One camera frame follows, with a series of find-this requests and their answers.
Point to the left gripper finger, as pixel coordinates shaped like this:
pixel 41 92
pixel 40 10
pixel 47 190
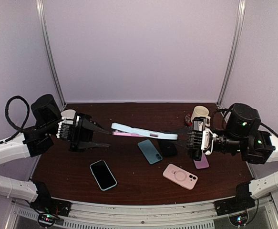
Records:
pixel 94 126
pixel 88 145

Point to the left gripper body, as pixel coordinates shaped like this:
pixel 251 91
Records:
pixel 79 133

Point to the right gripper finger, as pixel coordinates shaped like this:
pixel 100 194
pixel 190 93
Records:
pixel 183 131
pixel 182 143

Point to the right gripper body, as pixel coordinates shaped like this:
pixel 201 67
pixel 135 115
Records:
pixel 190 154

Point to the black phone case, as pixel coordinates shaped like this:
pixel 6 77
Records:
pixel 167 148

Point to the purple phone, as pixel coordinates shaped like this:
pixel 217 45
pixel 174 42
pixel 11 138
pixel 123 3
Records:
pixel 202 164

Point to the pink magenta phone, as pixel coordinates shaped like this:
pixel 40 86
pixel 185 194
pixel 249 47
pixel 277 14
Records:
pixel 118 133

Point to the dark green phone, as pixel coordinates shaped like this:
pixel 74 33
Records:
pixel 150 152

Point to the pink phone case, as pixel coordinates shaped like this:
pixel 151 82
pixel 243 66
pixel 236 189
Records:
pixel 180 176

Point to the blue-cased phone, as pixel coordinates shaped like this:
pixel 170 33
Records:
pixel 103 175
pixel 144 132

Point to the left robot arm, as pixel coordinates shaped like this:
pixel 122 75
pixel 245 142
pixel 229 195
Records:
pixel 28 142

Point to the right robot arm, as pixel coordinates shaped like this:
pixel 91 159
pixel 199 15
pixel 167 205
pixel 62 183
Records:
pixel 243 133

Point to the red patterned saucer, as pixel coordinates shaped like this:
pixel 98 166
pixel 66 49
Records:
pixel 188 119

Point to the small white cup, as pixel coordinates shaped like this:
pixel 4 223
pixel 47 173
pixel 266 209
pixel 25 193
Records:
pixel 68 114

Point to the cream ceramic mug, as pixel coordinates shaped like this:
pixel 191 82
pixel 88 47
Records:
pixel 201 111

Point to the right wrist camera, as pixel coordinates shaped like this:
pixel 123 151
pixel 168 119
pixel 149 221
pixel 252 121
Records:
pixel 209 142

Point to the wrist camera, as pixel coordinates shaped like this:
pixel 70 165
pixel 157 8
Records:
pixel 65 127
pixel 209 142

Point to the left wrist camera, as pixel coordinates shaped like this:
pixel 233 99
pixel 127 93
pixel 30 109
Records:
pixel 65 127

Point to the aluminium front rail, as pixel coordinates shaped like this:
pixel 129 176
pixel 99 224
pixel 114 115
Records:
pixel 199 215

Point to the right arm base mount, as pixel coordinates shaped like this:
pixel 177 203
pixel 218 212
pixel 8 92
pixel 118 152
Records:
pixel 237 207

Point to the left corner aluminium post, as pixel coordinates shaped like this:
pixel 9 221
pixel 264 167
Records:
pixel 50 59

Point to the corner aluminium post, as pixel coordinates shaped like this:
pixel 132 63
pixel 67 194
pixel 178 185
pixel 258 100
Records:
pixel 233 51
pixel 50 59

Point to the right corner aluminium post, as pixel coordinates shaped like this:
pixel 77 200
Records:
pixel 233 51

